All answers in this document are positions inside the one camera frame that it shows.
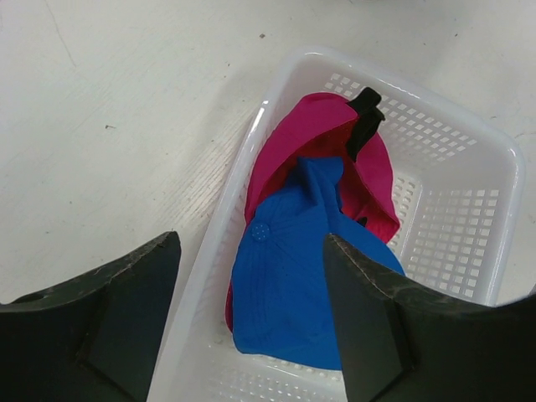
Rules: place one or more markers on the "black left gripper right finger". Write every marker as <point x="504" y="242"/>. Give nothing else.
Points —
<point x="401" y="341"/>

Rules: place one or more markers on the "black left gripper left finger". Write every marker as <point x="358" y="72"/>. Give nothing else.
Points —
<point x="95" y="337"/>

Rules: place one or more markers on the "blue baseball cap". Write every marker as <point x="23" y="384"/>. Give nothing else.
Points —
<point x="280" y="302"/>

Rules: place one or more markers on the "white plastic basket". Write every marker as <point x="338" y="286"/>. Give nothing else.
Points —
<point x="458" y="184"/>

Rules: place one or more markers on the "pink baseball cap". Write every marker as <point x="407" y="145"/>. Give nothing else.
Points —
<point x="327" y="125"/>

